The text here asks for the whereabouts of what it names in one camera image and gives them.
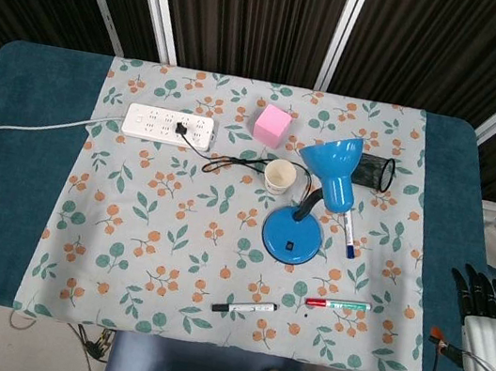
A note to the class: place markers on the blue capped whiteboard marker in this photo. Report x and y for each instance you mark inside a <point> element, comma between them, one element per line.
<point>348,233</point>

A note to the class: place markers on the black mesh pen holder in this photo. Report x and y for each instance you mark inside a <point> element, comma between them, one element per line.
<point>372,170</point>

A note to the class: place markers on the white power strip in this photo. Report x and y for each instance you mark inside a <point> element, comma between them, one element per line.
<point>153,124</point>

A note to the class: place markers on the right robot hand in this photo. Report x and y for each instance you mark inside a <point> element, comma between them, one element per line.
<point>489,337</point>

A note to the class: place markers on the white paper cup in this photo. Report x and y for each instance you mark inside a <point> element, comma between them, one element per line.
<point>278,178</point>

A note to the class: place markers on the black capped whiteboard marker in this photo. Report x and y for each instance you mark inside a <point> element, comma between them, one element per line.
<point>246,307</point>

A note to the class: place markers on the teal table cover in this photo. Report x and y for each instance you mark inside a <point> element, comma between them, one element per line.
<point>15,184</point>

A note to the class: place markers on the floral patterned tablecloth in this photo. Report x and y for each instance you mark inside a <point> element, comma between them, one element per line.
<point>174,230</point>

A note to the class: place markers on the black floor plug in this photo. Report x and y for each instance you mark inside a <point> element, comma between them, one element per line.
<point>97,348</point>

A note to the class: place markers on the blue desk lamp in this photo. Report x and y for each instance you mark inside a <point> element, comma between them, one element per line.
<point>290,233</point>

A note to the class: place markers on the red capped green marker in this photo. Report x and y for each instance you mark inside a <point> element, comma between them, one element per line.
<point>342,304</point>

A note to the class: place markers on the pink foam cube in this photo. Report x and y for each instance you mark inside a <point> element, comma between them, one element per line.
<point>271,125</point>

